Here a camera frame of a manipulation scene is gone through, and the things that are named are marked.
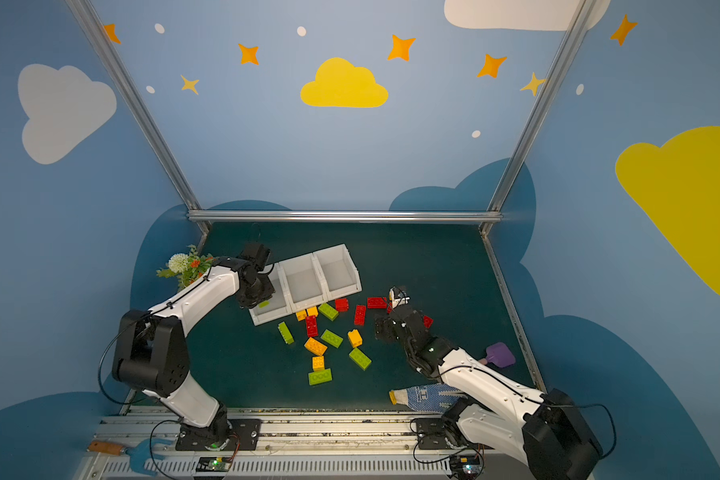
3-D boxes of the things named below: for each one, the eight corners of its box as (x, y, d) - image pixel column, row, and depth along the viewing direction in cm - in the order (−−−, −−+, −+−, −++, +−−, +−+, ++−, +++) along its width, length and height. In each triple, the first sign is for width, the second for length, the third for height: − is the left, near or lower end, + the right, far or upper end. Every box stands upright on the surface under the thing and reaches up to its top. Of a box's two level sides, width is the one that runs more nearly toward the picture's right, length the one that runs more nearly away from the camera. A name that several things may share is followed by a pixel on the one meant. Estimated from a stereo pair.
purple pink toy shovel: (481, 367, 89) (485, 362, 86) (475, 344, 93) (479, 340, 90) (512, 367, 89) (517, 363, 86) (505, 345, 93) (509, 340, 91)
